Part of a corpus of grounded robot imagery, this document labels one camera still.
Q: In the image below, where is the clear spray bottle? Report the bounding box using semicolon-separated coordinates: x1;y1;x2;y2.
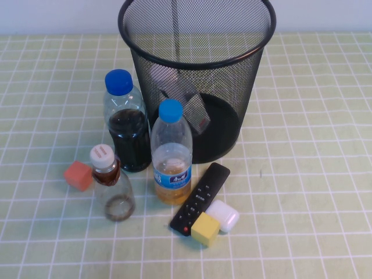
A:
149;62;212;136

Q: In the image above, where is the small white-capped brown-labelled bottle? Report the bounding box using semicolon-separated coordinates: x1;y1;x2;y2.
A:
89;144;136;222

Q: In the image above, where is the black mesh wastebasket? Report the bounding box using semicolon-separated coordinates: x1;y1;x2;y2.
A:
117;0;277;165

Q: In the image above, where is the labelled bottle with yellow liquid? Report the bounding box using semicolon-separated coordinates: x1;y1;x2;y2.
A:
150;99;194;206

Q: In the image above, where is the black remote control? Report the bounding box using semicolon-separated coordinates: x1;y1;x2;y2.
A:
170;162;231;238

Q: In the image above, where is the blue-capped bottle with dark liquid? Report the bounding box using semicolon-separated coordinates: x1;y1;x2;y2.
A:
103;69;152;173

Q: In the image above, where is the white earbuds case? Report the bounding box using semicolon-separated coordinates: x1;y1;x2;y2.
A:
205;199;240;233

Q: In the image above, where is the yellow cube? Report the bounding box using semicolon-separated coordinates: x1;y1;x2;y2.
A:
191;212;221;248

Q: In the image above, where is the green checked tablecloth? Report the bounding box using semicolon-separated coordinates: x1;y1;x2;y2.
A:
0;31;372;279

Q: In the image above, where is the orange cube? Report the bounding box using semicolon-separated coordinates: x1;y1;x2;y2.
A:
63;160;96;192

